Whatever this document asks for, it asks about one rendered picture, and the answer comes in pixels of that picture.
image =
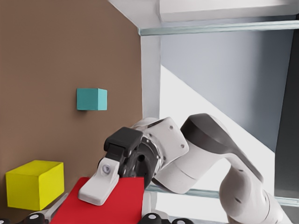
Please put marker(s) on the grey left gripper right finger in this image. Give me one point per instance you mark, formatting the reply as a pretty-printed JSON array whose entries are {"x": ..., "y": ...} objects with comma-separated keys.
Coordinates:
[{"x": 147, "y": 205}]

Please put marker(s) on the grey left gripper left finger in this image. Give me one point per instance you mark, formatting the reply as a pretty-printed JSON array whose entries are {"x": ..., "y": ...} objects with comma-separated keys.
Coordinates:
[{"x": 54, "y": 207}]

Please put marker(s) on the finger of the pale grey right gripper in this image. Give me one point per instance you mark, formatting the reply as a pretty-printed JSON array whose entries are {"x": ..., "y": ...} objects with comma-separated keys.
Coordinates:
[{"x": 100, "y": 184}]

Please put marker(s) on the red wooden cube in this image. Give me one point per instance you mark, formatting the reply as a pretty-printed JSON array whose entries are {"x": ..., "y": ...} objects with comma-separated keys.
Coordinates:
[{"x": 121, "y": 200}]

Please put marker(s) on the yellow wooden cube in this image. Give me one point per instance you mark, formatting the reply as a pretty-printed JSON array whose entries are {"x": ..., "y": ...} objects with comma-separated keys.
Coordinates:
[{"x": 28, "y": 184}]

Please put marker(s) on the blue wooden cube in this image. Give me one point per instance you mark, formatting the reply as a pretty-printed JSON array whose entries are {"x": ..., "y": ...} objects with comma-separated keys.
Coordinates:
[{"x": 90, "y": 99}]

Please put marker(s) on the silver frame post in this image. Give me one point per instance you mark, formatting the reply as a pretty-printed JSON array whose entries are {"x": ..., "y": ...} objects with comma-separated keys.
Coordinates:
[
  {"x": 210, "y": 27},
  {"x": 150, "y": 77}
]

